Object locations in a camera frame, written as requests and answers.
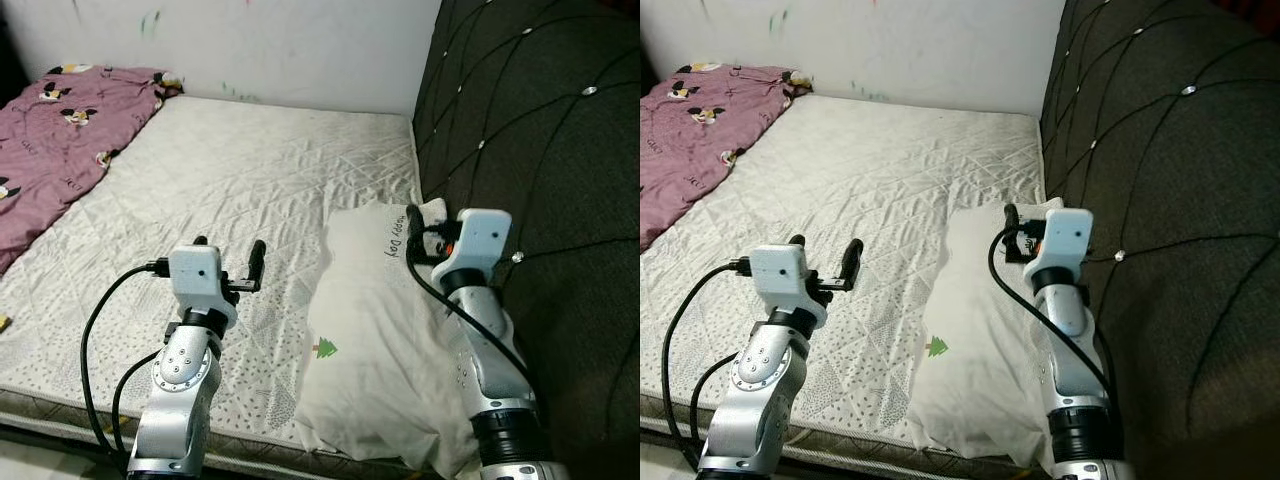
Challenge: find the white quilted mattress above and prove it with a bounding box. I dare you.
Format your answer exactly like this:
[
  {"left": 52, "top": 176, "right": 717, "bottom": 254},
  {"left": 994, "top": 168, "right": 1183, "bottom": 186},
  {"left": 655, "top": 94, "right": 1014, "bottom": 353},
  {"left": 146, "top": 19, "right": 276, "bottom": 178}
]
[
  {"left": 0, "top": 93, "right": 426, "bottom": 471},
  {"left": 640, "top": 93, "right": 1051, "bottom": 471}
]

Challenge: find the white pillow with tree print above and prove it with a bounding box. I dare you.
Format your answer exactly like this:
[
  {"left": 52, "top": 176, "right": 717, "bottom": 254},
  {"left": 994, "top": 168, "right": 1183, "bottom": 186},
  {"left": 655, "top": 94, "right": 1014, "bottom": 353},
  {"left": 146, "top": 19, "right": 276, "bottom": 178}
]
[
  {"left": 293, "top": 197, "right": 481, "bottom": 479},
  {"left": 905, "top": 197, "right": 1066, "bottom": 476}
]

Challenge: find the purple cartoon print blanket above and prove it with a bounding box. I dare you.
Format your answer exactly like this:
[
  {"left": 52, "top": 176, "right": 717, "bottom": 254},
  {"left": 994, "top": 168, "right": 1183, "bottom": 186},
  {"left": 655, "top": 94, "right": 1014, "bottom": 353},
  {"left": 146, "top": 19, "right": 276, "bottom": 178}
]
[
  {"left": 640, "top": 62, "right": 816, "bottom": 253},
  {"left": 0, "top": 63, "right": 186, "bottom": 276}
]

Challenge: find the dark tufted headboard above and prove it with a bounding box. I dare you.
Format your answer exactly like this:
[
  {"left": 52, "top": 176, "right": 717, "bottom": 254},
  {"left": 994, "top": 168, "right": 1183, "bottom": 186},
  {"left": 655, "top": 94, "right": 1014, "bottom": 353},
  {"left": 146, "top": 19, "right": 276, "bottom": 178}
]
[
  {"left": 412, "top": 0, "right": 641, "bottom": 480},
  {"left": 1040, "top": 0, "right": 1280, "bottom": 480}
]

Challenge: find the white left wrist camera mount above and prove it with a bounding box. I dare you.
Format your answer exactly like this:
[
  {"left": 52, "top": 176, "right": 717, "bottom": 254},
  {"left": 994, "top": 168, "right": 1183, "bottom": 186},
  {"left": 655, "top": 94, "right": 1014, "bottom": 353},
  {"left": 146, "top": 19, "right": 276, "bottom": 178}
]
[
  {"left": 166, "top": 243, "right": 241, "bottom": 329},
  {"left": 748, "top": 242, "right": 828, "bottom": 329}
]

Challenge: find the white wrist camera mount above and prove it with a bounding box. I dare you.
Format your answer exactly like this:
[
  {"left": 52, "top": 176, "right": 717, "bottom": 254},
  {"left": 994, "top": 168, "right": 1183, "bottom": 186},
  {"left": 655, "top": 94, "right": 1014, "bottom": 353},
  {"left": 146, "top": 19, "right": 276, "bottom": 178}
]
[
  {"left": 1026, "top": 207, "right": 1095, "bottom": 289},
  {"left": 748, "top": 242, "right": 828, "bottom": 329},
  {"left": 166, "top": 243, "right": 241, "bottom": 329},
  {"left": 438, "top": 207, "right": 514, "bottom": 293}
]

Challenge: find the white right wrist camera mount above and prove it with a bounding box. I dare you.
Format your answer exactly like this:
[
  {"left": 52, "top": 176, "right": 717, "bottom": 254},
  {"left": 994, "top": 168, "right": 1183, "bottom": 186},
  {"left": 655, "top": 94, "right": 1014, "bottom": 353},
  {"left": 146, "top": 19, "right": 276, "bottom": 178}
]
[
  {"left": 1026, "top": 207, "right": 1095, "bottom": 289},
  {"left": 438, "top": 207, "right": 514, "bottom": 293}
]

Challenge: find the black left wrist camera cable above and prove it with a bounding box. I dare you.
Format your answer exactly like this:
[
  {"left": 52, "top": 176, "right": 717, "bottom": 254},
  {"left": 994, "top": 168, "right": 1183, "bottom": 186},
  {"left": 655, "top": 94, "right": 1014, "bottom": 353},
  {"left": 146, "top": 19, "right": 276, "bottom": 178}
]
[
  {"left": 80, "top": 258, "right": 171, "bottom": 471},
  {"left": 660, "top": 258, "right": 753, "bottom": 471}
]

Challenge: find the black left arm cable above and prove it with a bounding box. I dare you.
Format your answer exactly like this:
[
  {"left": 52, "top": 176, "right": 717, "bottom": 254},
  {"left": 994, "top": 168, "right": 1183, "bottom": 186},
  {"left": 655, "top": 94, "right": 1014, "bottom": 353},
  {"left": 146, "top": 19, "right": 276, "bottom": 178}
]
[
  {"left": 690, "top": 352, "right": 741, "bottom": 451},
  {"left": 108, "top": 350, "right": 166, "bottom": 461}
]

